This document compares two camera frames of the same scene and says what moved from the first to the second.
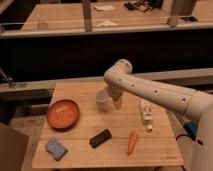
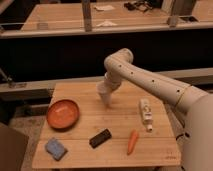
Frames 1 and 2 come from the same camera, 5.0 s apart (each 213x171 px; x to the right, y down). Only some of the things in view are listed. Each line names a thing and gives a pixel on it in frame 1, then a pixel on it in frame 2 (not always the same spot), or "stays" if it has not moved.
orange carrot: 132,141 stays
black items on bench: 140,5 stays
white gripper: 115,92 → 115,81
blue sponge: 55,149 stays
